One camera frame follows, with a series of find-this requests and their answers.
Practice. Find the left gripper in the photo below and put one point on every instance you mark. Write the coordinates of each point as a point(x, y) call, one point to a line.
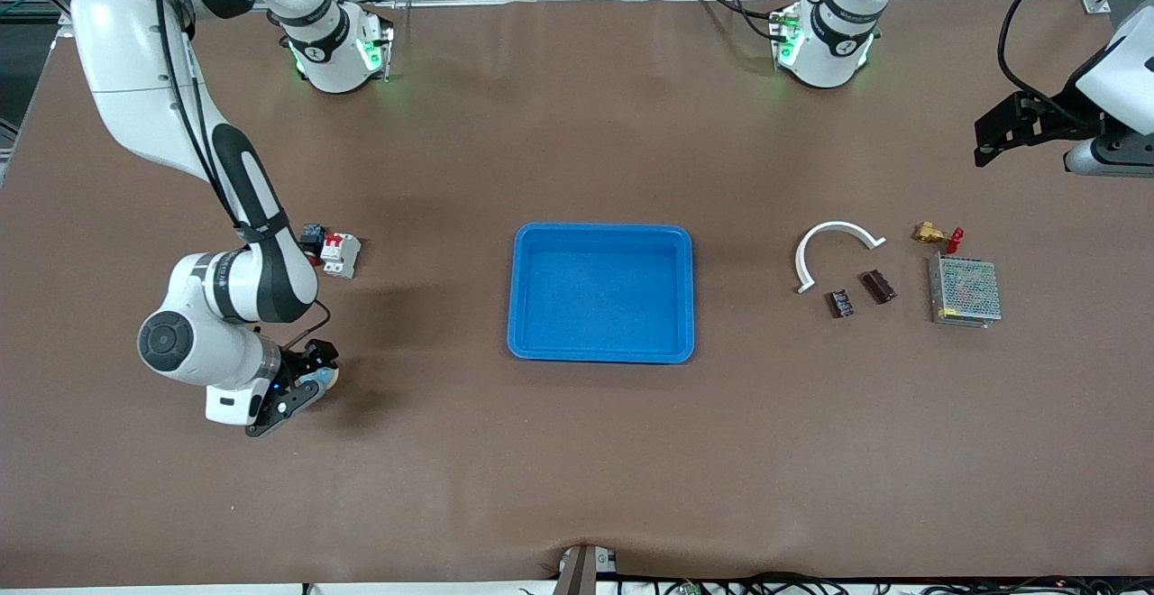
point(1057, 123)

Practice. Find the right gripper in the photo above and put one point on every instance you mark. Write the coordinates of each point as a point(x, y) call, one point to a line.
point(300, 362)

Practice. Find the blue desk bell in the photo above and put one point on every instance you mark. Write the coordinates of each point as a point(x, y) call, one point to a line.
point(323, 381)

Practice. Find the long dark brown capacitor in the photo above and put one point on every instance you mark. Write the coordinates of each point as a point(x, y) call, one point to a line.
point(878, 287)

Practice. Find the short dark brown capacitor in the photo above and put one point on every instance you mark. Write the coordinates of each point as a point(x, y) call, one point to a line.
point(841, 303)

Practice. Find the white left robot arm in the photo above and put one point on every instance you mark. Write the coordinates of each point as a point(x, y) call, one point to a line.
point(825, 45)

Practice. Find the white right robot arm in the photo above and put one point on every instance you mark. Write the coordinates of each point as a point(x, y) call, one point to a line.
point(126, 63)

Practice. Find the white circuit breaker red switches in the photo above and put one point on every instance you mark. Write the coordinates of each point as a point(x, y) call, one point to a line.
point(341, 255)

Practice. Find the red mushroom emergency stop button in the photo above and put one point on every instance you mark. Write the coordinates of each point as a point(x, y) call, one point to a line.
point(312, 234)

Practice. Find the perforated metal power supply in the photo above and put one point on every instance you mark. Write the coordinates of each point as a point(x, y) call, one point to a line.
point(965, 290)

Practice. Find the white curved pipe clamp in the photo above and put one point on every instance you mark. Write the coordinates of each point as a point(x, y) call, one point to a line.
point(840, 226)

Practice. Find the brown table mat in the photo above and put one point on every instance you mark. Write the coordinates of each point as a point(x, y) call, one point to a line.
point(577, 451)

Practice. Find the blue plastic tray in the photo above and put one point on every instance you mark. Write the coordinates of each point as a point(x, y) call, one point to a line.
point(604, 297)

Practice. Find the metal table edge bracket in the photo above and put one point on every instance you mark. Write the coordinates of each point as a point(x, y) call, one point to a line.
point(577, 572)

